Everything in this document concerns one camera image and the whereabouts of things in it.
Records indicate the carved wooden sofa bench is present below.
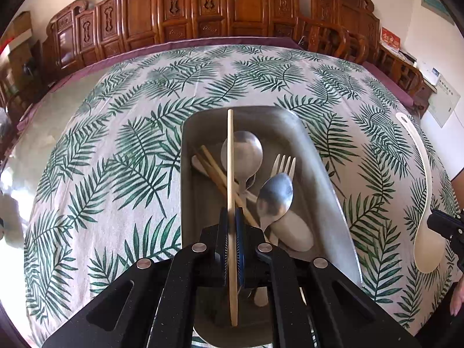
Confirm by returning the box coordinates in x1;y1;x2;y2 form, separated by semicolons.
41;0;302;80

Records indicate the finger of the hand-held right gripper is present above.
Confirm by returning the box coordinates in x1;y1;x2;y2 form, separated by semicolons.
427;208;464;273

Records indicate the white plastic soup spoon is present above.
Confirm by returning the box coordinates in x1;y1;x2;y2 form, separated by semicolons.
191;155;315;252

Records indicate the leaf print tablecloth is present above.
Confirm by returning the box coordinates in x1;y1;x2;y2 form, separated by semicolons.
23;43;464;348

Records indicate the purple armchair cushion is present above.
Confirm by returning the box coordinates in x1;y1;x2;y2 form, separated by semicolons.
362;61;416;106

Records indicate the white wall panel box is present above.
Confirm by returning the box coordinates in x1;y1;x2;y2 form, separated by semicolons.
429;73;462;128

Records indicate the large metal spoon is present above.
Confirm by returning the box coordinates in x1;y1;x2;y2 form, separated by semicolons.
220;130;264;193

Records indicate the red calendar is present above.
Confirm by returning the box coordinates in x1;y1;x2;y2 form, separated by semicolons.
380;26;401;53

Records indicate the carved wooden armchair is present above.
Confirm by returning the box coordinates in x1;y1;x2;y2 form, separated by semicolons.
297;0;425;106

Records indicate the white rice paddle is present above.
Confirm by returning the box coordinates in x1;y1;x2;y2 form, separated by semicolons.
395;112;447;275

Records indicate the wooden chopstick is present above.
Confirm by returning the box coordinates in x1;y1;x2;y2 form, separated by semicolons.
227;109;239;327
201;145;271;244
196;147;255;226

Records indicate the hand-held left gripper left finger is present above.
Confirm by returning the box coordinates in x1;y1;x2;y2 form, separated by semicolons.
41;206;230;348

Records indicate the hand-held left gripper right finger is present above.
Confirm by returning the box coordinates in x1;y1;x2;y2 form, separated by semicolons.
235;206;423;348

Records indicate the person's right hand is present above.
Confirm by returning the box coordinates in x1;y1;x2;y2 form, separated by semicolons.
449;277;464;317

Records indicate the cream plastic fork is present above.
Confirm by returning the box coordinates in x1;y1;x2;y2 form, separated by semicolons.
270;153;297;189

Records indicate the green wall sign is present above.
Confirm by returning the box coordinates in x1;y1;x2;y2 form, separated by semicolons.
420;0;456;24

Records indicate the grey metal tray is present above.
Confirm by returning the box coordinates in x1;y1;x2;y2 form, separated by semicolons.
180;106;363;347

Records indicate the white paper box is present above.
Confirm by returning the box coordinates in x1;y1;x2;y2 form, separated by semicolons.
417;61;442;85

